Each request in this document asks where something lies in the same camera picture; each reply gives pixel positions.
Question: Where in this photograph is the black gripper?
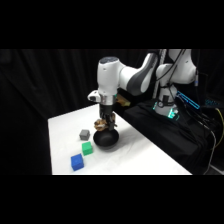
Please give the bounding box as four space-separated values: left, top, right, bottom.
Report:
98 102 118 131

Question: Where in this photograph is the plush tiger toy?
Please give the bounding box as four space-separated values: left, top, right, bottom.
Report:
93 118 116 132

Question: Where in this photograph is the black bowl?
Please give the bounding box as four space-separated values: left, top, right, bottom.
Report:
92 128 120 151

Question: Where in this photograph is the gray block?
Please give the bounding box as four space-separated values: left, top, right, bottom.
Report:
79 129 91 141

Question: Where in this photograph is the green block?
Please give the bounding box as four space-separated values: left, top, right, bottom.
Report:
81 141 94 157

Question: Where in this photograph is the blue block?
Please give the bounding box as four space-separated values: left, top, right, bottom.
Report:
70 153 85 172

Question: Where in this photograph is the black cloth covered stand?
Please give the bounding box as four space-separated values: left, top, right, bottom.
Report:
122 98 216 176

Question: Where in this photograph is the black curtain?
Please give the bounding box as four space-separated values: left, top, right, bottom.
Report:
0 49 224 176

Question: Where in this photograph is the blue lit control box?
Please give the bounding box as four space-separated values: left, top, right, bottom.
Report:
175 90 202 111

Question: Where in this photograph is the tan wrist mount plate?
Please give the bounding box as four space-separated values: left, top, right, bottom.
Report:
115 94 131 108

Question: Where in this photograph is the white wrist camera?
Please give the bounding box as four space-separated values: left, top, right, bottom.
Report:
87 91 102 103

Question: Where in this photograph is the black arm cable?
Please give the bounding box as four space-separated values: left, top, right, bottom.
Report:
156 49 188 101

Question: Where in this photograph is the yellow cable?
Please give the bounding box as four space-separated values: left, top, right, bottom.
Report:
214 106 224 143

